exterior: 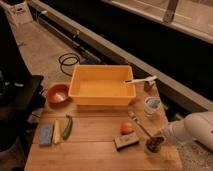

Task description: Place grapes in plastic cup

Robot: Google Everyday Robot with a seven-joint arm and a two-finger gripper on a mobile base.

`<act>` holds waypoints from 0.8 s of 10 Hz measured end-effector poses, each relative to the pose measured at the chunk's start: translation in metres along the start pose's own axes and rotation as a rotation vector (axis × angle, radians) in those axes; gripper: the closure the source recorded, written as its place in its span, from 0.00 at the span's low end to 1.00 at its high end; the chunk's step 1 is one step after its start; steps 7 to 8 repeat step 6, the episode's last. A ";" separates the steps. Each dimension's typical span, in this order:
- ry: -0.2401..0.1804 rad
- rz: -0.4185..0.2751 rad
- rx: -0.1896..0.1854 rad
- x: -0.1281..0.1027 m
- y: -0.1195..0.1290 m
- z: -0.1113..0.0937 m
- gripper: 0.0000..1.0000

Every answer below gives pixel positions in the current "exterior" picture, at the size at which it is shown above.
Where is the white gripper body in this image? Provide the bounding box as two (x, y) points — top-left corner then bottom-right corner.
(160, 122), (180, 145)

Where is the dark red grape bunch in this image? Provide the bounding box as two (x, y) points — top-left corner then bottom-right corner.
(146, 137), (164, 153)

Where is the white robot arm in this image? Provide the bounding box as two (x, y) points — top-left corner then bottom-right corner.
(160, 111), (213, 151)

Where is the green plastic cup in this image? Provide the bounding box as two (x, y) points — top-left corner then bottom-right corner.
(144, 136), (165, 154)

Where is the clear glass cup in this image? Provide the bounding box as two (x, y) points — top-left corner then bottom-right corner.
(144, 97), (161, 117)

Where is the metal spoon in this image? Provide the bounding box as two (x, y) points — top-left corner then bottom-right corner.
(129, 112), (152, 138)

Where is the black rectangular sponge block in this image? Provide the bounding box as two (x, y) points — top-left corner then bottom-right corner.
(114, 132), (139, 151)

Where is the yellow plastic bin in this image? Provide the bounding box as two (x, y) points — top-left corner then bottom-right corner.
(68, 65), (136, 106)

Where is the green cucumber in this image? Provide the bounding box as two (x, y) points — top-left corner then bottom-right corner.
(62, 115), (73, 140)

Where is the pale yellow corn piece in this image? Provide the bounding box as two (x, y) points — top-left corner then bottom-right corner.
(53, 120), (61, 144)

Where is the red bowl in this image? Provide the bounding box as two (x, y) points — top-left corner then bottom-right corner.
(46, 83), (69, 104)

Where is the blue sponge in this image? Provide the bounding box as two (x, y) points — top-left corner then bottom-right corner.
(39, 123), (53, 146)

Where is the white box on floor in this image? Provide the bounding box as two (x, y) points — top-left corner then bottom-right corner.
(5, 1), (33, 26)

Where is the black coiled cable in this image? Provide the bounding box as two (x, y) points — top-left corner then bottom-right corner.
(58, 52), (82, 77)

